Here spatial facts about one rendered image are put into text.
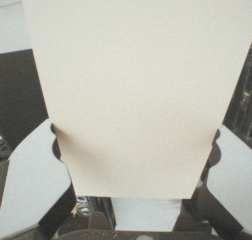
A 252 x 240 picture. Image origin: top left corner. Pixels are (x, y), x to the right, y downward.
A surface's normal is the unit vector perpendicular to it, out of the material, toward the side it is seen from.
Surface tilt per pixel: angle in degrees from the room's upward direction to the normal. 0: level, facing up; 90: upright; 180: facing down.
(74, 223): 90
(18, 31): 0
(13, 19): 0
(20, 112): 90
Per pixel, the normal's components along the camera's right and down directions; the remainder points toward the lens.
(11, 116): 0.99, -0.08
